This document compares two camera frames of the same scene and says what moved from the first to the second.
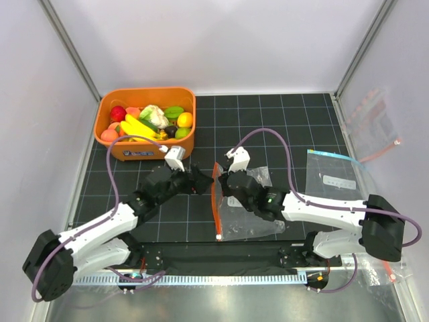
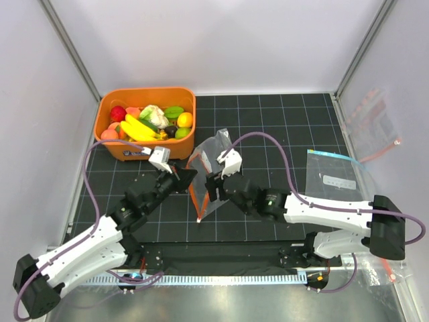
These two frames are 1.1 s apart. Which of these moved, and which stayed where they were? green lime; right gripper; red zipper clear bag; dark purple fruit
Moved: red zipper clear bag
Stayed: dark purple fruit; green lime; right gripper
